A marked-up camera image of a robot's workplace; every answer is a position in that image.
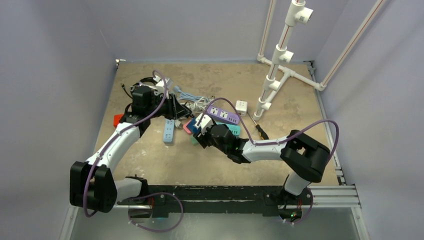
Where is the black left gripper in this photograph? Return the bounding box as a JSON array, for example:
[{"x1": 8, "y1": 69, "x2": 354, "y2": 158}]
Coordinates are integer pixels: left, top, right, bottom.
[{"x1": 146, "y1": 92, "x2": 189, "y2": 120}]

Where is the light blue cord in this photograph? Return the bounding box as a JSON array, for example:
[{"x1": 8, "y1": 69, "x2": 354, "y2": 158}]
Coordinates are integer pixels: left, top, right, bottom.
[{"x1": 172, "y1": 85, "x2": 208, "y2": 104}]

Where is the white power cord bundle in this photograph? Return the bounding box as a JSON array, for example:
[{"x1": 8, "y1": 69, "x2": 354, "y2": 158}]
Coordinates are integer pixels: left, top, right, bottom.
[{"x1": 178, "y1": 96, "x2": 218, "y2": 114}]

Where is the blue block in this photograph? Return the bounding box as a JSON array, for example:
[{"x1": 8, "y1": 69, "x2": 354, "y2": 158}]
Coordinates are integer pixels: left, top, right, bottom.
[{"x1": 187, "y1": 118, "x2": 201, "y2": 135}]

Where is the purple power strip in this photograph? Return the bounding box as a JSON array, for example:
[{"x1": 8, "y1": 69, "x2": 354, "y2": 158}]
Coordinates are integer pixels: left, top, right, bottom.
[{"x1": 206, "y1": 105, "x2": 240, "y2": 125}]

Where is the white cube power socket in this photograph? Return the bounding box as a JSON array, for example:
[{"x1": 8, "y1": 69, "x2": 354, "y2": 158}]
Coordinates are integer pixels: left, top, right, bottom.
[{"x1": 235, "y1": 100, "x2": 248, "y2": 117}]

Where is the red cube socket adapter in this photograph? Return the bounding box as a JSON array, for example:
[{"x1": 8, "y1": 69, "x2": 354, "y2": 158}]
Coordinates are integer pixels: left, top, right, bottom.
[{"x1": 113, "y1": 114, "x2": 124, "y2": 128}]

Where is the green block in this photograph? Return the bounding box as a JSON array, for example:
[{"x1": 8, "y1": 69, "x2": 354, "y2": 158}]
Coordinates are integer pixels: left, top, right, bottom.
[{"x1": 189, "y1": 135, "x2": 199, "y2": 146}]

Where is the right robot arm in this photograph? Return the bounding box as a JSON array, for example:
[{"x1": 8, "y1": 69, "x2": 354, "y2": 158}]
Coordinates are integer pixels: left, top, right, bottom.
[{"x1": 194, "y1": 123, "x2": 333, "y2": 204}]

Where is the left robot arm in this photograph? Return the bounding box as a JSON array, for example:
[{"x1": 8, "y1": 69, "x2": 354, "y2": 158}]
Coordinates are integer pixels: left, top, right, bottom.
[{"x1": 69, "y1": 85, "x2": 193, "y2": 213}]

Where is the teal power strip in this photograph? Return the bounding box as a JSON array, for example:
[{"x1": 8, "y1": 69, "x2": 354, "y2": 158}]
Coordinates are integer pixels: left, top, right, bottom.
[{"x1": 227, "y1": 124, "x2": 241, "y2": 137}]

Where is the pink cube adapter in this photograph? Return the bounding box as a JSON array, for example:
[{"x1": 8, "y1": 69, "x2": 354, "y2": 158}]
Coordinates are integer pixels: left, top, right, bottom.
[{"x1": 182, "y1": 119, "x2": 194, "y2": 135}]

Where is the light blue power strip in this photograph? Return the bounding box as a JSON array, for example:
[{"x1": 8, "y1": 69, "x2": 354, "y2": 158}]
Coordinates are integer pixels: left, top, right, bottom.
[{"x1": 162, "y1": 119, "x2": 175, "y2": 144}]

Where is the yellow black screwdriver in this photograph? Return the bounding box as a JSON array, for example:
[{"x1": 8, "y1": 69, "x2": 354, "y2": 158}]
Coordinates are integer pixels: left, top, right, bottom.
[{"x1": 251, "y1": 118, "x2": 269, "y2": 140}]

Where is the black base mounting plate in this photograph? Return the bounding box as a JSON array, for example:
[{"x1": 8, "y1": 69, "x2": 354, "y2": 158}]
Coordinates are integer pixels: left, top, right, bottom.
[{"x1": 117, "y1": 185, "x2": 313, "y2": 219}]

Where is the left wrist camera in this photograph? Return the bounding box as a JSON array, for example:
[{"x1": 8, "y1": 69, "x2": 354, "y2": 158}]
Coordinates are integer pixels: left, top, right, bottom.
[{"x1": 153, "y1": 75, "x2": 173, "y2": 94}]

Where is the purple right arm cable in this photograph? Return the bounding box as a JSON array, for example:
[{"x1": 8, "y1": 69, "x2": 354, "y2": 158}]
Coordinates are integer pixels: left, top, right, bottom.
[{"x1": 197, "y1": 97, "x2": 340, "y2": 163}]

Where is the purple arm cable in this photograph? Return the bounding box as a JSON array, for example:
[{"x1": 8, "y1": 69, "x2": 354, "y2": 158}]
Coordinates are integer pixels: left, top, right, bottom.
[
  {"x1": 197, "y1": 97, "x2": 340, "y2": 163},
  {"x1": 82, "y1": 69, "x2": 168, "y2": 218}
]

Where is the coiled black cable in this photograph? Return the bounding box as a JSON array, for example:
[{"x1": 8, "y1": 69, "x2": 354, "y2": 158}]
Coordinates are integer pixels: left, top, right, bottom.
[{"x1": 121, "y1": 77, "x2": 157, "y2": 100}]

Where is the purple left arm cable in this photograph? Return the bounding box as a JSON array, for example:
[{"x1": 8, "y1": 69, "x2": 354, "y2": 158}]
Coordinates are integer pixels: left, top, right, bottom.
[{"x1": 82, "y1": 69, "x2": 168, "y2": 218}]

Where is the red handled adjustable wrench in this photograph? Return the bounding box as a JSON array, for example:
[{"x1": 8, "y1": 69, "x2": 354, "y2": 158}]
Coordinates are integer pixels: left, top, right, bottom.
[{"x1": 129, "y1": 82, "x2": 157, "y2": 93}]

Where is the aluminium frame rail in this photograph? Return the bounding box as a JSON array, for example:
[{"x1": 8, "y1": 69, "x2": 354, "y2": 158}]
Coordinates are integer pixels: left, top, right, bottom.
[{"x1": 60, "y1": 185, "x2": 369, "y2": 240}]

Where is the white PVC pipe frame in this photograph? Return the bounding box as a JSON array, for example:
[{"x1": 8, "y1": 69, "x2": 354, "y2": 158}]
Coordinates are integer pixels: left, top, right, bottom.
[{"x1": 253, "y1": 0, "x2": 386, "y2": 121}]

